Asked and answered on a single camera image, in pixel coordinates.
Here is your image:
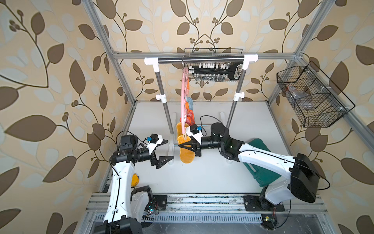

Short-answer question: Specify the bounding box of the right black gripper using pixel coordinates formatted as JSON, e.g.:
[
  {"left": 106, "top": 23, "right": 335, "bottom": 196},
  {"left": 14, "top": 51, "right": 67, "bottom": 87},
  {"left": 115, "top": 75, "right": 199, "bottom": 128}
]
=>
[{"left": 179, "top": 135, "right": 224, "bottom": 156}]

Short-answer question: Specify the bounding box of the yellow fuzzy insole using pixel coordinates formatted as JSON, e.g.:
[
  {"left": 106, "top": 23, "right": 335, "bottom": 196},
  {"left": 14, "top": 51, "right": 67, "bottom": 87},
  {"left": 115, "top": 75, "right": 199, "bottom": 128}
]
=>
[
  {"left": 180, "top": 148, "right": 195, "bottom": 164},
  {"left": 176, "top": 122, "right": 189, "bottom": 144}
]

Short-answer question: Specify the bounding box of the pink clip hanger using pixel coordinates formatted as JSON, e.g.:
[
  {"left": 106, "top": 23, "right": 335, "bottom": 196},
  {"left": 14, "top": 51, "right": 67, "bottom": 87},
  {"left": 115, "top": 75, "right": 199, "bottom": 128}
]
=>
[{"left": 181, "top": 67, "right": 189, "bottom": 139}]

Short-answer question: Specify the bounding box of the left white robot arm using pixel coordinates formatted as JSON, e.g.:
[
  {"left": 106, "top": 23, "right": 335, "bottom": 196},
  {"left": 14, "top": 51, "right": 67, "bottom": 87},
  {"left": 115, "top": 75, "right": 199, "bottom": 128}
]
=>
[{"left": 94, "top": 134, "right": 174, "bottom": 234}]

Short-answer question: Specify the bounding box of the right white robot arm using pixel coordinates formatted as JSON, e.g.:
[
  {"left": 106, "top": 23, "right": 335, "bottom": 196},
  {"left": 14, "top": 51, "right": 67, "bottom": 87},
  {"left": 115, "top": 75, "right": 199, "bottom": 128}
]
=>
[{"left": 178, "top": 122, "right": 322, "bottom": 205}]

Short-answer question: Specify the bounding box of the red patterned insole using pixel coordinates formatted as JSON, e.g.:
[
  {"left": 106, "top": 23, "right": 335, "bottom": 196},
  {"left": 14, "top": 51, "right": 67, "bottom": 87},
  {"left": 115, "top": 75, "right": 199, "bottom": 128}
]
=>
[{"left": 186, "top": 110, "right": 195, "bottom": 126}]

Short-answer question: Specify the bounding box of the yellow tape measure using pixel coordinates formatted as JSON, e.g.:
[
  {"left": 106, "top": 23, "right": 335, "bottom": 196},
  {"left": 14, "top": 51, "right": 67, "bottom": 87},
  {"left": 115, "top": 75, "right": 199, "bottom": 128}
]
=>
[{"left": 131, "top": 174, "right": 140, "bottom": 188}]

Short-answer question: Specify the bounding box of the grey blue insole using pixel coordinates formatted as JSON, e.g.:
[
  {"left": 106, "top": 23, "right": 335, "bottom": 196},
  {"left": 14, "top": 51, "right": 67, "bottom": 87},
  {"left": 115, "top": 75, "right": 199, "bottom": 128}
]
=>
[{"left": 187, "top": 97, "right": 193, "bottom": 110}]

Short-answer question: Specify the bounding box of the metal clothes rack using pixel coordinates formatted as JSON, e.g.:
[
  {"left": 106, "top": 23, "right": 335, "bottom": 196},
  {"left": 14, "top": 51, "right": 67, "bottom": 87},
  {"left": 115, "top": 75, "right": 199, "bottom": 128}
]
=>
[{"left": 144, "top": 54, "right": 259, "bottom": 129}]

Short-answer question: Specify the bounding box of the green plastic tool case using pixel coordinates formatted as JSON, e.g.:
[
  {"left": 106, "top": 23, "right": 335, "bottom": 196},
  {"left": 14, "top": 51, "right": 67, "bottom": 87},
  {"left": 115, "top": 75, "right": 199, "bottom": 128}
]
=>
[{"left": 244, "top": 138, "right": 280, "bottom": 187}]

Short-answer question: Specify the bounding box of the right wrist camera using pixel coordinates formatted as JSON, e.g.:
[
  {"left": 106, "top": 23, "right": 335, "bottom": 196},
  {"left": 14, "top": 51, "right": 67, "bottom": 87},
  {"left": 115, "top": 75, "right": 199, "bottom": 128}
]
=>
[{"left": 186, "top": 124, "right": 203, "bottom": 144}]

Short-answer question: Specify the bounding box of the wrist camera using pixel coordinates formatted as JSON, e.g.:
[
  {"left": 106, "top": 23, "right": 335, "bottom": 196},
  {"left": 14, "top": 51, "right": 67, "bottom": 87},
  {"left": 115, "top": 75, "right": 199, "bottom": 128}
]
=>
[
  {"left": 147, "top": 134, "right": 163, "bottom": 155},
  {"left": 186, "top": 124, "right": 203, "bottom": 144}
]

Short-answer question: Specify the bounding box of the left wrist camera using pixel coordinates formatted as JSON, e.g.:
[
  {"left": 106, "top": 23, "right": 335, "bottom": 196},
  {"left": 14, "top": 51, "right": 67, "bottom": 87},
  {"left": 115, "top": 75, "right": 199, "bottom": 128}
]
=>
[{"left": 147, "top": 134, "right": 163, "bottom": 155}]

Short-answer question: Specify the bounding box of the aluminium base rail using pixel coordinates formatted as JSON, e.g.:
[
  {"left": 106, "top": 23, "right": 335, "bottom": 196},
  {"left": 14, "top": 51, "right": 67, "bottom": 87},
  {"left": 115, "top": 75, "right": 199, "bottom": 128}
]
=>
[{"left": 84, "top": 192, "right": 328, "bottom": 224}]

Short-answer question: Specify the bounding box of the back black wire basket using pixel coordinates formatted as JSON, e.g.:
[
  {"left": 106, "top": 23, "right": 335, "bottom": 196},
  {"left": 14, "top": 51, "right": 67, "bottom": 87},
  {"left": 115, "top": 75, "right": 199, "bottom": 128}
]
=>
[{"left": 183, "top": 47, "right": 243, "bottom": 84}]

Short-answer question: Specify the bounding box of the side black wire basket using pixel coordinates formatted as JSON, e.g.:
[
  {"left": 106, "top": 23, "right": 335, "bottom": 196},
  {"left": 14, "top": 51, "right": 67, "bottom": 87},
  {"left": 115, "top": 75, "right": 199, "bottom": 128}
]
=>
[{"left": 277, "top": 60, "right": 355, "bottom": 128}]

